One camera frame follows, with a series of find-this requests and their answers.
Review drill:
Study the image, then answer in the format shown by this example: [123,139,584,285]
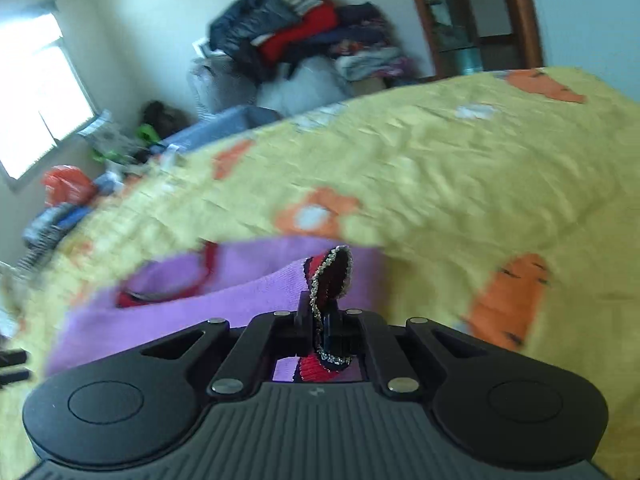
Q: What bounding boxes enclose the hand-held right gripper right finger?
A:
[319,305,496,402]

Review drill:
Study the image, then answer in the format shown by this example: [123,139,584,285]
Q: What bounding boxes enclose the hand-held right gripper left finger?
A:
[141,293,316,402]

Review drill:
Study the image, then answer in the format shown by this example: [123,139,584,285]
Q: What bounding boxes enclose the purple sweater with red trim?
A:
[47,237,386,386]

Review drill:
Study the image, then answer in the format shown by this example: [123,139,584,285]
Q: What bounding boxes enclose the striped folded clothes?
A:
[22,202,93,262]

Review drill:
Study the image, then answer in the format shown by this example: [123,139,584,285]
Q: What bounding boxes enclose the stack of folded clothes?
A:
[332,40,417,82]

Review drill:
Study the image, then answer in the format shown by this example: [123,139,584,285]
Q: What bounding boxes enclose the orange plastic bag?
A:
[42,165,97,207]

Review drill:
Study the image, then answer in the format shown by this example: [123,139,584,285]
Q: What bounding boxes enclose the yellow carrot print bedsheet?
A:
[0,67,640,480]

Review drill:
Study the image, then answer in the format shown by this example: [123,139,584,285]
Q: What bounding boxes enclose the blue grey striped quilt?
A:
[160,105,282,154]

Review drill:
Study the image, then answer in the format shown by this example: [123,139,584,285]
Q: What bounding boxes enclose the white green patterned bag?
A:
[77,110,142,162]

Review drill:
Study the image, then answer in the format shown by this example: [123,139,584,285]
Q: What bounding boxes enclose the white stuffed bag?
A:
[257,57,357,114]

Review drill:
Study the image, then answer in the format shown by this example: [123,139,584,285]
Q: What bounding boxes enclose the dark backpack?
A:
[140,101,189,136]

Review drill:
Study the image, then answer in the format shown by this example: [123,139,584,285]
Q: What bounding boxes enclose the grey checkered bag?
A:
[187,57,266,114]

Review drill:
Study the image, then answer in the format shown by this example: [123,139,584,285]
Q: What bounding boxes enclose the window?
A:
[0,2,101,192]

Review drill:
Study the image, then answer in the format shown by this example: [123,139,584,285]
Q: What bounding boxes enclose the red garment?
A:
[257,2,339,64]

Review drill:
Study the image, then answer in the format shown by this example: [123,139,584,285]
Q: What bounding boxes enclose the dark blue jacket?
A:
[207,0,301,67]

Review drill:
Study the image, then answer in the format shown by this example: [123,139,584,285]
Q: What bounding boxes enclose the navy garment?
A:
[287,4,396,61]

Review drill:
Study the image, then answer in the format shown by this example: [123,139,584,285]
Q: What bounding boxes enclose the wooden door frame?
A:
[399,0,544,82]

